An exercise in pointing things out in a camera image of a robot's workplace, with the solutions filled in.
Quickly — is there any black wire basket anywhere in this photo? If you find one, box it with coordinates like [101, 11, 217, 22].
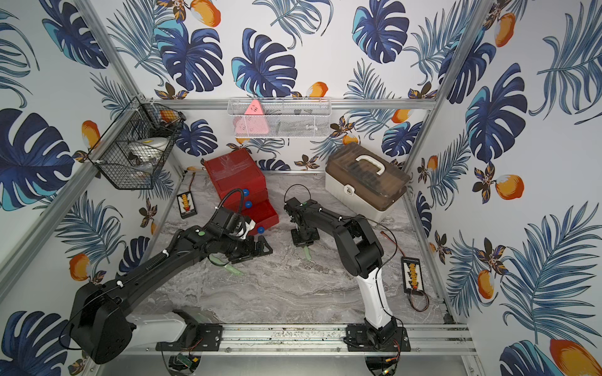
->
[87, 97, 186, 191]

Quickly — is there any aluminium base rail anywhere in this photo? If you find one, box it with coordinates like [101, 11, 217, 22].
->
[91, 322, 476, 357]

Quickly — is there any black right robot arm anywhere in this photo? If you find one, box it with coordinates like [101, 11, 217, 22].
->
[284, 197, 398, 341]

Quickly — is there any pink triangle item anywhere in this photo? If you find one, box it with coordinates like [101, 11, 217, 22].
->
[234, 100, 270, 137]

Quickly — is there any red drawer cabinet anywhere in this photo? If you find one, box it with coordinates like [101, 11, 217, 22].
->
[204, 150, 279, 235]

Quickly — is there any clear wall shelf tray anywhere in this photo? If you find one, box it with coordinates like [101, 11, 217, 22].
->
[227, 97, 332, 138]

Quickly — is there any white storage box brown lid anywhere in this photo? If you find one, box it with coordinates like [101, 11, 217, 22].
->
[325, 144, 410, 222]

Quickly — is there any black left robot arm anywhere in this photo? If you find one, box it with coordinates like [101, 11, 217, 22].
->
[66, 208, 273, 364]

